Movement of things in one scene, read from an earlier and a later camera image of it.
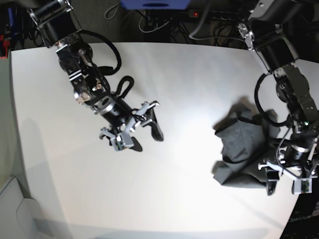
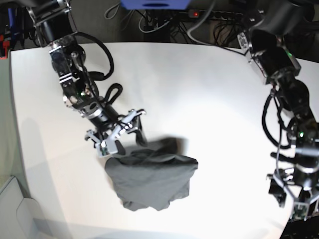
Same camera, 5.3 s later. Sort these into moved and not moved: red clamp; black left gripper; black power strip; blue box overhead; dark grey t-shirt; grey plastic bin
Moved: black left gripper; dark grey t-shirt
Not moved: black power strip; blue box overhead; red clamp; grey plastic bin
